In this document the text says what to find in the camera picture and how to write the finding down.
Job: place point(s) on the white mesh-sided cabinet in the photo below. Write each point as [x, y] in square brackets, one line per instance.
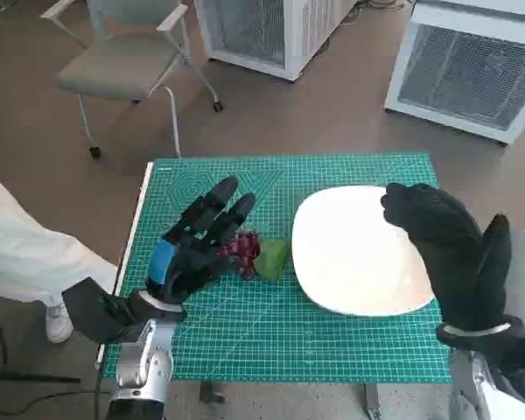
[464, 74]
[262, 30]

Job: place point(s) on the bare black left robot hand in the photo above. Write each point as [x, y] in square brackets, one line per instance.
[188, 262]

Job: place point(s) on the white plate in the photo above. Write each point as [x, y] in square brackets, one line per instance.
[350, 254]

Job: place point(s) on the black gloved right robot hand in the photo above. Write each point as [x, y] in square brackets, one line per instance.
[455, 254]

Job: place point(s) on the metal table leg bracket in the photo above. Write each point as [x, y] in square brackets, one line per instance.
[372, 400]
[211, 391]

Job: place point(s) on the grey chair with white frame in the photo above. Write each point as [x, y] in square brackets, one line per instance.
[114, 70]

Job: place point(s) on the person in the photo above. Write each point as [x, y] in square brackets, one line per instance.
[22, 245]

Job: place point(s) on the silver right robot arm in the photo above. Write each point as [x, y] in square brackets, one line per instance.
[499, 372]

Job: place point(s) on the purple toy grapes with leaf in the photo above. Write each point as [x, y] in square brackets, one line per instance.
[245, 249]

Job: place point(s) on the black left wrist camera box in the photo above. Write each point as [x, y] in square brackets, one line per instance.
[96, 310]

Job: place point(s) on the black floor bar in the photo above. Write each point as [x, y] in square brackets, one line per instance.
[30, 376]

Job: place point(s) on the green cutting mat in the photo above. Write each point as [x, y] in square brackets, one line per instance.
[262, 332]

